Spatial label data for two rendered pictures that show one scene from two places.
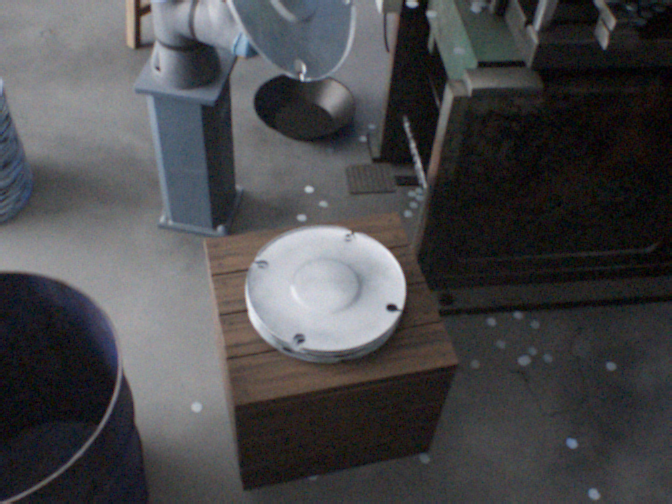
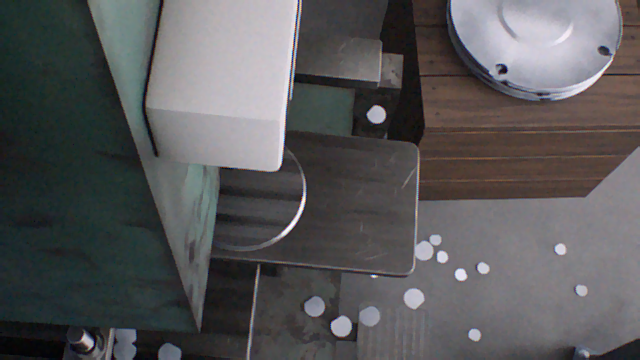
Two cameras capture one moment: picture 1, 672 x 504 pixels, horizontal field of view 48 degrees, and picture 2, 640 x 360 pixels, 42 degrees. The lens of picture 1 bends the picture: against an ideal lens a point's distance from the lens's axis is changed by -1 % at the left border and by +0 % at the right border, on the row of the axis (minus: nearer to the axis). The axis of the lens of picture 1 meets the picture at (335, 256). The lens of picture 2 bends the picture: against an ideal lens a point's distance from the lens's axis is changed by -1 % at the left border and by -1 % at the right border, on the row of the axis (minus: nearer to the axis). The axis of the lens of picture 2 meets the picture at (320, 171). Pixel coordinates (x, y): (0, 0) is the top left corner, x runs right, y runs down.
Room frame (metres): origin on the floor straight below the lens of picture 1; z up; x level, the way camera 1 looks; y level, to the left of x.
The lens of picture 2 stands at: (1.72, -0.21, 1.55)
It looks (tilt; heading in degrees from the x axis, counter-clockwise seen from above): 68 degrees down; 186
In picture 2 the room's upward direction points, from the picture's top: 11 degrees clockwise
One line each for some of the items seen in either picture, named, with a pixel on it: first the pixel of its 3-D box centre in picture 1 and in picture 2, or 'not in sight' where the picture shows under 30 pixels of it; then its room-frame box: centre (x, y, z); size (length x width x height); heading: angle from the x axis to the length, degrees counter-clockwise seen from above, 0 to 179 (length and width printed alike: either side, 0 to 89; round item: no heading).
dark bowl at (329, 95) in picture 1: (304, 111); not in sight; (1.79, 0.13, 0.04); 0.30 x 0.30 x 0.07
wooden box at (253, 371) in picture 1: (320, 349); (502, 74); (0.87, 0.01, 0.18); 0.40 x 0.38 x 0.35; 108
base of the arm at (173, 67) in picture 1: (184, 49); not in sight; (1.39, 0.37, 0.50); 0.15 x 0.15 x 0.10
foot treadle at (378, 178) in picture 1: (459, 180); (254, 323); (1.44, -0.30, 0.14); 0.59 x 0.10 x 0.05; 101
